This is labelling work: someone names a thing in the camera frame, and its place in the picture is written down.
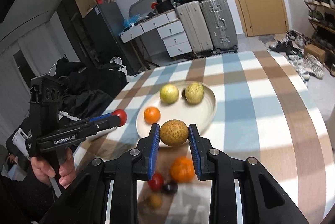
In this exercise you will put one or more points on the wooden shoe rack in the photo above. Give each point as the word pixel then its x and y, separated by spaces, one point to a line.
pixel 321 18

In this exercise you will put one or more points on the red tomato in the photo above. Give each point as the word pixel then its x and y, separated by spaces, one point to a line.
pixel 122 115
pixel 156 182

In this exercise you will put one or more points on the person's left hand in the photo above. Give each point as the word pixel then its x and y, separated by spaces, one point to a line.
pixel 43 170

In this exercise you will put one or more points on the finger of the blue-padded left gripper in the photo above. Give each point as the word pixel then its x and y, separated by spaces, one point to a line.
pixel 105 116
pixel 105 124

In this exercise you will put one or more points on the black clothing pile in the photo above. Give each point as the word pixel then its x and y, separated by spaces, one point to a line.
pixel 87 91

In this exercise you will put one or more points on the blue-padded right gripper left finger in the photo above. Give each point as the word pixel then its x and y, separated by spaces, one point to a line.
pixel 107 190

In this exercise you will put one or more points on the cream round plate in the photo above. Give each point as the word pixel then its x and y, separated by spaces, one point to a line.
pixel 200 114

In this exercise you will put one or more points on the orange front mandarin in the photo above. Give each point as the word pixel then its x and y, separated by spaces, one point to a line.
pixel 151 115

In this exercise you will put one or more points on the orange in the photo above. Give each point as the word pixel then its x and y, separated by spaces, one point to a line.
pixel 182 170

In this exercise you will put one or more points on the brown kiwi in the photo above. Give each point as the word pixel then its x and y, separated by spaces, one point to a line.
pixel 174 133
pixel 154 201

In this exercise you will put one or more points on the dark purple plum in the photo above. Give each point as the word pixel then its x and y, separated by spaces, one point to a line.
pixel 170 188

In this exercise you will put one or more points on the smooth yellow-green guava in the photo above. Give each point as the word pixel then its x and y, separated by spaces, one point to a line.
pixel 169 94

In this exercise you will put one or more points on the black refrigerator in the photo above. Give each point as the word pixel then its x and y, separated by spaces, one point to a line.
pixel 104 23

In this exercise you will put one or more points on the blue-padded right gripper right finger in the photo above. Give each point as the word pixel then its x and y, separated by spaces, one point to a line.
pixel 263 200

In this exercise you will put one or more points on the white drawer desk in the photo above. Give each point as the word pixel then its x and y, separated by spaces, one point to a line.
pixel 170 30

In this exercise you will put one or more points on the silver aluminium suitcase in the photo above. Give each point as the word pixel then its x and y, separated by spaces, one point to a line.
pixel 220 25

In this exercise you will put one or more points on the bumpy yellow guava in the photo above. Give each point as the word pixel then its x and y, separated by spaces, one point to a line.
pixel 194 93

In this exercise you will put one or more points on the beige suitcase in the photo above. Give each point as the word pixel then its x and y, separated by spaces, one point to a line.
pixel 192 19

